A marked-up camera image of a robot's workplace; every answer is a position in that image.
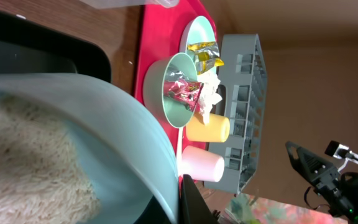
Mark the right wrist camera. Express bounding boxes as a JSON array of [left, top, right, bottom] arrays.
[[324, 141, 358, 172]]

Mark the red serving tray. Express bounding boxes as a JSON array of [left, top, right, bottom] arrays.
[[135, 1, 216, 180]]

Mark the light blue plate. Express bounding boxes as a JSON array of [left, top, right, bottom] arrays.
[[179, 16, 219, 62]]

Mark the grey dishwasher rack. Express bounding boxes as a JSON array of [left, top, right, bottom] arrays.
[[204, 34, 268, 195]]

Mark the black plastic tray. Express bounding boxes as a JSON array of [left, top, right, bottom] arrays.
[[0, 11, 111, 82]]

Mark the white rice pile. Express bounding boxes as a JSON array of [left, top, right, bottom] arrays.
[[0, 96, 101, 224]]

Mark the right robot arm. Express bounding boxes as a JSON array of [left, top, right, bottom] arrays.
[[285, 141, 358, 223]]

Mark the clear plastic bin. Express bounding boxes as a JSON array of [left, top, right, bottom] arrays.
[[80, 0, 180, 9]]

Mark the green small bowl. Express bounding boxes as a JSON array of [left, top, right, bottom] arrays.
[[142, 53, 197, 128]]

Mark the white tissue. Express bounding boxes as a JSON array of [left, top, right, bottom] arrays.
[[197, 70, 223, 125]]

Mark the yellow plastic cup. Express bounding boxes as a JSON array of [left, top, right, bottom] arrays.
[[186, 114, 230, 142]]

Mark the red snack wrapper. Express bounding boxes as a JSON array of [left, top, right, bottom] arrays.
[[163, 68, 203, 112]]

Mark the yellow foil wrapper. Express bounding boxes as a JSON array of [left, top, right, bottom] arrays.
[[187, 42, 224, 75]]

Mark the light blue rice bowl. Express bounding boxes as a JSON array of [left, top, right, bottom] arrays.
[[0, 73, 179, 223]]

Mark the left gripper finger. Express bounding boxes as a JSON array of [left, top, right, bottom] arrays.
[[180, 174, 218, 224]]

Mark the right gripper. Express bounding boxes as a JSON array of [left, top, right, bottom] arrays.
[[285, 141, 355, 215]]

